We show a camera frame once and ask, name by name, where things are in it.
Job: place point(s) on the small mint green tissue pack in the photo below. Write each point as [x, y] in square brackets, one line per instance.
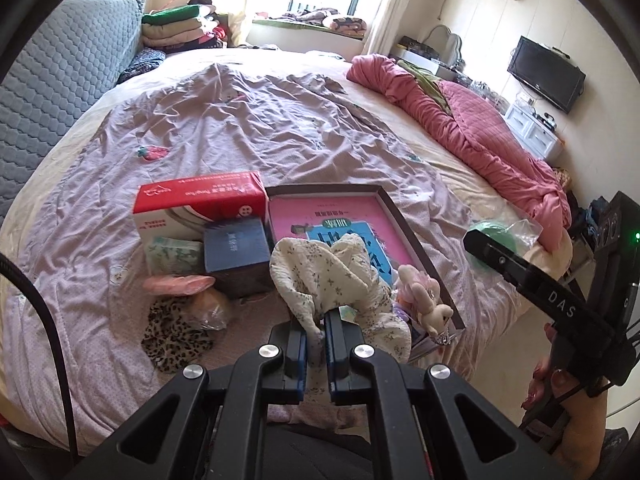
[172, 255]

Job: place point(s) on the cream curtain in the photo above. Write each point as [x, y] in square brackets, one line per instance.
[400, 5]

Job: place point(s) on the pink quilt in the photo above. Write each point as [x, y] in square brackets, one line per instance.
[500, 150]

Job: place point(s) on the beige folded blankets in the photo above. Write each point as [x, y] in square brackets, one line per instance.
[175, 35]

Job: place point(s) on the grey quilted headboard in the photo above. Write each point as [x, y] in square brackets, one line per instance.
[60, 85]

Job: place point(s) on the pink tissue pack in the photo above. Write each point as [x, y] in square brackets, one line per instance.
[175, 284]

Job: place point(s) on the lilac printed quilt cover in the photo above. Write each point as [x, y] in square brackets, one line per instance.
[250, 125]

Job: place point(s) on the white floral cloth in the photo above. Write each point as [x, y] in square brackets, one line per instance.
[320, 270]

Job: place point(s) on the olive green cloth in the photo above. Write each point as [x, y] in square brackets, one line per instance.
[430, 85]

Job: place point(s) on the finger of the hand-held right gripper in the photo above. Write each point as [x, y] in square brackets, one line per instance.
[500, 260]

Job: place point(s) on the bed with cream sheet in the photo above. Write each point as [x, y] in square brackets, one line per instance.
[465, 170]

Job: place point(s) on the leopard print scrunchie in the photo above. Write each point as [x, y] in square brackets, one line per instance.
[170, 340]

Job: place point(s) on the person's right hand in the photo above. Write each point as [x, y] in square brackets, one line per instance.
[542, 385]

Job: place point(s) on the black television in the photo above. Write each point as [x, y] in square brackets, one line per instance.
[545, 72]

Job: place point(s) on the lavender cloth bow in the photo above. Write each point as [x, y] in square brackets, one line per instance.
[407, 317]

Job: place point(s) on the shallow cardboard box pink inside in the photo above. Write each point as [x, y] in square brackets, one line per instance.
[330, 215]

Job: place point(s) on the red and white tissue box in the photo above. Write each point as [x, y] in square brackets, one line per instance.
[200, 195]

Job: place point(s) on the dark floral pillow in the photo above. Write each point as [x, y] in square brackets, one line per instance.
[142, 62]

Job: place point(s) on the white drawer cabinet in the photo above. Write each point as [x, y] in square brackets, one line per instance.
[537, 132]

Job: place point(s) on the white plush toy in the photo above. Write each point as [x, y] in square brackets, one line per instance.
[417, 282]

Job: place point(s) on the dark blue box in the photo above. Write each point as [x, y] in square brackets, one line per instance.
[235, 250]

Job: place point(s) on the patterned bedding on window seat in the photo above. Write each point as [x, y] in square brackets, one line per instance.
[340, 22]

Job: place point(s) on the green folded blanket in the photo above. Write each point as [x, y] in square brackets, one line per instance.
[175, 14]

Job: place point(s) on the bun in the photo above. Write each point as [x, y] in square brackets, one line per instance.
[210, 307]

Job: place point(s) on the person's right forearm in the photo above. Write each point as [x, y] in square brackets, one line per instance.
[585, 460]

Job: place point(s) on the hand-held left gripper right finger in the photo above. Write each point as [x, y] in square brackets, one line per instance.
[332, 360]

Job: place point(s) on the green round sponge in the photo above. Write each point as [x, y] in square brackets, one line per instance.
[492, 230]

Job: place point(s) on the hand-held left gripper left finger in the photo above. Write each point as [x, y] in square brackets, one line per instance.
[298, 360]

